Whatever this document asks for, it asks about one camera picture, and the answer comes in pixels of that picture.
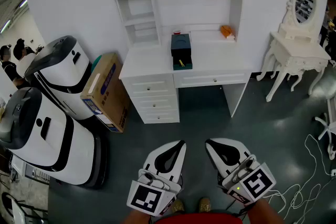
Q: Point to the person's gold shoe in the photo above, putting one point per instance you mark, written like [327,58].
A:
[204,204]
[178,206]

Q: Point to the white power strip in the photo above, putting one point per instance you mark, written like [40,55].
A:
[333,172]

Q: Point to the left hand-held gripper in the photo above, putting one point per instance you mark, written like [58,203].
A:
[147,196]

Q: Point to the black metal chair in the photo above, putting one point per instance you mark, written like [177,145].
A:
[5,202]

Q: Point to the small white desk drawer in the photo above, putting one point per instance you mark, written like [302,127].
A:
[160,102]
[165,116]
[157,85]

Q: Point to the white and black robot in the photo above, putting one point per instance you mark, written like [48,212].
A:
[52,139]
[65,65]

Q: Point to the white chair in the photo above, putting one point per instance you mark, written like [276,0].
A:
[326,131]

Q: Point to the person's right forearm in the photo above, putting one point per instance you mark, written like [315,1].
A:
[265,213]

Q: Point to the dark teal drawer box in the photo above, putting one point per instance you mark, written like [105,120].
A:
[181,44]

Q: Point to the person's right gold shoe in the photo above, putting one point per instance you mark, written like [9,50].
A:
[204,204]

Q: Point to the green round object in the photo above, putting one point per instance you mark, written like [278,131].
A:
[95,61]

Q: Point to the ceiling light strip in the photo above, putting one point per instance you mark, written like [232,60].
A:
[23,3]
[5,26]

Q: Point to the white metal rack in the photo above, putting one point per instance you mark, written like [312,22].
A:
[36,173]

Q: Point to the white oval mirror stand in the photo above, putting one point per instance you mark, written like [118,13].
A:
[294,31]

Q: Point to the person's left forearm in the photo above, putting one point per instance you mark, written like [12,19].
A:
[139,218]

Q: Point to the person's left gold shoe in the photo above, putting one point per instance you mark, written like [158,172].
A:
[178,206]

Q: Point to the orange object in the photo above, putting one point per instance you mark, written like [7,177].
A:
[225,31]

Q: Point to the brown cardboard box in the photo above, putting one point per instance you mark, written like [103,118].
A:
[110,86]

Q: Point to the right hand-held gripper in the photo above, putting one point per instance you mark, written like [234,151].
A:
[258,182]

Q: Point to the person's red clothing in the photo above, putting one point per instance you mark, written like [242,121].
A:
[197,219]

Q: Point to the white desk with hutch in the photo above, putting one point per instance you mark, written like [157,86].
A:
[147,65]

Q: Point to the small red cup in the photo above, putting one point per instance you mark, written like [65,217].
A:
[177,32]

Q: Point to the white carved dressing table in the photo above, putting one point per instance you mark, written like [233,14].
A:
[296,52]

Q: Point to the wide white desk drawer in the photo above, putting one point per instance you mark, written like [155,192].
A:
[204,80]

